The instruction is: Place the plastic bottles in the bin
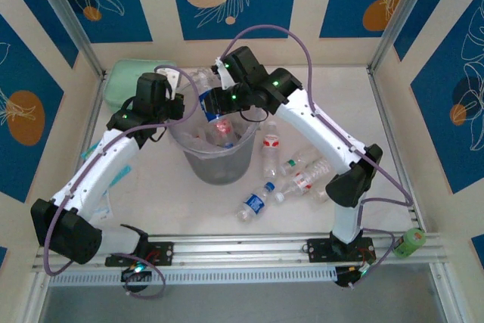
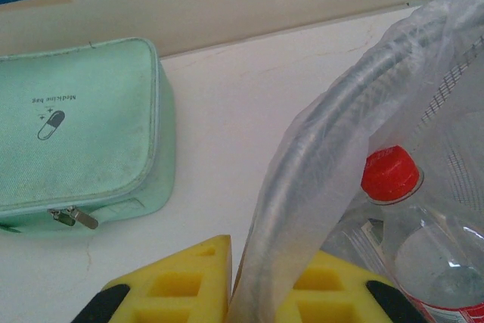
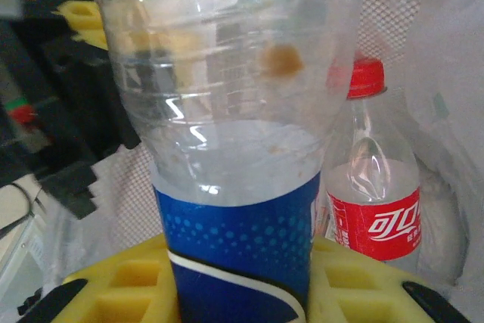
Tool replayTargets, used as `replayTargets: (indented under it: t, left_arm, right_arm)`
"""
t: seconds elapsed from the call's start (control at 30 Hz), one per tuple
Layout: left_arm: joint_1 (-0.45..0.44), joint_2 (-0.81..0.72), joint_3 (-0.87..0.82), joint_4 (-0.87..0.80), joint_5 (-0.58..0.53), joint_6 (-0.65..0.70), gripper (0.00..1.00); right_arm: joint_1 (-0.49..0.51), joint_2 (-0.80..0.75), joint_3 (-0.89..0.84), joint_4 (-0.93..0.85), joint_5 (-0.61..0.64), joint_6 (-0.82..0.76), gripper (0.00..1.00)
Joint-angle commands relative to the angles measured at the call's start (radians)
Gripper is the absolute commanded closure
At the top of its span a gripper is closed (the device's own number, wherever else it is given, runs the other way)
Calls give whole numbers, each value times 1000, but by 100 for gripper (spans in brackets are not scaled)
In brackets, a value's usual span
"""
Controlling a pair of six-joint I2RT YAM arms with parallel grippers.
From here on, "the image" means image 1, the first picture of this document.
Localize red cap plastic bottle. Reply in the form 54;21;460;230
213;118;234;137

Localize clear plastic bin liner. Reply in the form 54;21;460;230
166;67;264;157

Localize red white label bottle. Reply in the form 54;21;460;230
262;121;283;179

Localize grey mesh bin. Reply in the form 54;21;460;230
168;73;262;187

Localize green cap clear bottle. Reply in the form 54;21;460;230
279;147;322;177

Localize orange label white cap bottle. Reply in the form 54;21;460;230
274;158;334;203

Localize blue cap blue label bottle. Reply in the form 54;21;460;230
234;182;276;223

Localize clear plastic bottle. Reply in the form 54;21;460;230
309;186;332;203

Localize mint green zip pouch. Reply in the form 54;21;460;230
104;58;178;114

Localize white teal printed packet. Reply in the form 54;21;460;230
90;165;132;225

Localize green tape roll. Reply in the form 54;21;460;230
392;227;427;259

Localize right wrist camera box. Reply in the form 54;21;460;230
212;57;236;90

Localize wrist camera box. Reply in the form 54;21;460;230
156;67;183;90
212;57;236;90

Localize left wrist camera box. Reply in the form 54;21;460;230
156;67;183;90

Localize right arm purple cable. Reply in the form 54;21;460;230
221;24;415;288

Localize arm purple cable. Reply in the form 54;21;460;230
221;24;415;288
43;64;200;300

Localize aluminium frame post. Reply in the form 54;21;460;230
28;0;106;78
368;0;442;74

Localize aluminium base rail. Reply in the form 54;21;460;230
32;231;451;269

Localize white slotted cable duct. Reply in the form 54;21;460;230
48;266;337;287

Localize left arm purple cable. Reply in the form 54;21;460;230
43;64;200;300

